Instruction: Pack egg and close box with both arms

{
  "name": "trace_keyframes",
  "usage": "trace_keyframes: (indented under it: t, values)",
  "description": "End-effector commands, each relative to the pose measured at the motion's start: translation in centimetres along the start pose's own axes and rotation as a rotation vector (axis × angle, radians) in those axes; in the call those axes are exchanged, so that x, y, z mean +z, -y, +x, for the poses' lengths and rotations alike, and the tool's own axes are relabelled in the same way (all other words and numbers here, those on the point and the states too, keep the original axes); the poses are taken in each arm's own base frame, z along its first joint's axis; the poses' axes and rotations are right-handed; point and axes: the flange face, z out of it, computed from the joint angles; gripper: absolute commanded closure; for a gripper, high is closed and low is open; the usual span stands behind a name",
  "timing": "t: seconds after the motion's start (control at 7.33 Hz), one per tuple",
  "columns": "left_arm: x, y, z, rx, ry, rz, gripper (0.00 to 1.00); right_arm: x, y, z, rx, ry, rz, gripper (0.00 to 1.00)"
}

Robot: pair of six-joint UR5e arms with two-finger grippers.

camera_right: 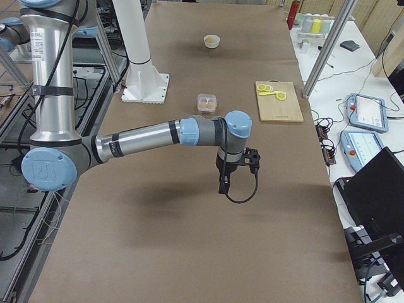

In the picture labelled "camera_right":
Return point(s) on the red thermos bottle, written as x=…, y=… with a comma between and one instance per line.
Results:
x=292, y=13

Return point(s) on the clear plastic egg box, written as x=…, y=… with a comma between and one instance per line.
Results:
x=202, y=97

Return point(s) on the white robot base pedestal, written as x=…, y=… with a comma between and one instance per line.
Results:
x=144, y=83

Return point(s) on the yellow plastic knife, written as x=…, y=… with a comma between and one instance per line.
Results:
x=268, y=93

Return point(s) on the wooden cutting board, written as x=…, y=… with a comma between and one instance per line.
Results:
x=273, y=110

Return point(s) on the blue teach pendant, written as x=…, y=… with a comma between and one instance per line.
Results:
x=360, y=147
x=367, y=112

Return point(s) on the aluminium frame post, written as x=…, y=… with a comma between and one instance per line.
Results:
x=329, y=44

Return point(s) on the blue teach pendant near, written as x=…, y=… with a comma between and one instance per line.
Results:
x=360, y=147

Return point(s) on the yellow cup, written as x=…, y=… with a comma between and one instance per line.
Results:
x=316, y=26

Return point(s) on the white plastic bowl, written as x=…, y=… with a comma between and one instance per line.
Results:
x=214, y=44

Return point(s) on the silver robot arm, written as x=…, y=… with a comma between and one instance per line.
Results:
x=14, y=35
x=59, y=155

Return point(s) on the grey cup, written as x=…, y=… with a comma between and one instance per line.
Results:
x=307, y=24

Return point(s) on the orange black usb hub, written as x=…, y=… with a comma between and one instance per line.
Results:
x=327, y=146

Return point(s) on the lemon slice by knife tip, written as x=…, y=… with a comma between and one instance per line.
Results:
x=281, y=95

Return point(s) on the black monitor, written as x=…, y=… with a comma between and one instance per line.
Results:
x=374, y=199

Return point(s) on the blue teach pendant far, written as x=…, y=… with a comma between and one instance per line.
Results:
x=367, y=112

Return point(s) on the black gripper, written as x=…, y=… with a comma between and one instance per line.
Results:
x=230, y=166

